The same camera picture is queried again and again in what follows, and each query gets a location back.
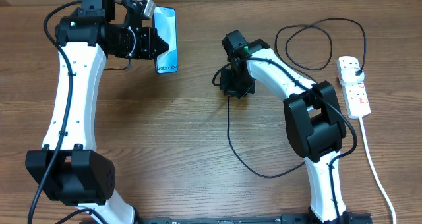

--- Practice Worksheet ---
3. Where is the Samsung Galaxy smartphone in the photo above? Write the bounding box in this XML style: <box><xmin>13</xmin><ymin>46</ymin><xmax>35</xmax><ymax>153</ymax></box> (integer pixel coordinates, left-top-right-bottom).
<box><xmin>153</xmin><ymin>6</ymin><xmax>178</xmax><ymax>74</ymax></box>

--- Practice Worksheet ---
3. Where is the black USB charging cable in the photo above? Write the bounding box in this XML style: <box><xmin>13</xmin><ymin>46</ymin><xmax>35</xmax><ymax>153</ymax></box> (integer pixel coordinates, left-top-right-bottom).
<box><xmin>227</xmin><ymin>18</ymin><xmax>367</xmax><ymax>179</ymax></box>

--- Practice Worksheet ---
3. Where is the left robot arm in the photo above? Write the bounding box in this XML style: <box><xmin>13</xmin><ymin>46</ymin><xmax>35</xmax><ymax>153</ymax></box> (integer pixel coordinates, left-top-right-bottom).
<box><xmin>25</xmin><ymin>0</ymin><xmax>178</xmax><ymax>223</ymax></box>

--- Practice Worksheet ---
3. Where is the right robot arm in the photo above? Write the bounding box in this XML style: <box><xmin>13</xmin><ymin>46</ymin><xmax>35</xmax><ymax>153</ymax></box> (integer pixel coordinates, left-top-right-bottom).
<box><xmin>216</xmin><ymin>30</ymin><xmax>351</xmax><ymax>223</ymax></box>

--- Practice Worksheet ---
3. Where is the white charger plug adapter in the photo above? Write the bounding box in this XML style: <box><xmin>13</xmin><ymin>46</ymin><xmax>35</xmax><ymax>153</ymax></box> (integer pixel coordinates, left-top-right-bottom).
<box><xmin>339</xmin><ymin>68</ymin><xmax>365</xmax><ymax>86</ymax></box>

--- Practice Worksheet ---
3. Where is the white power strip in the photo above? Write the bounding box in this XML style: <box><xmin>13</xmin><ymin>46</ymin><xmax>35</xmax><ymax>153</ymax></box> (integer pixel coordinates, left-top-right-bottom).
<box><xmin>336</xmin><ymin>56</ymin><xmax>371</xmax><ymax>119</ymax></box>

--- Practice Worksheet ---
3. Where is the white power strip cord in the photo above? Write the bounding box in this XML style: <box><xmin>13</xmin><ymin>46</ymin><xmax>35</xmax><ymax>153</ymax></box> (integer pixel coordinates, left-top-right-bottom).
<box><xmin>358</xmin><ymin>116</ymin><xmax>398</xmax><ymax>224</ymax></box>

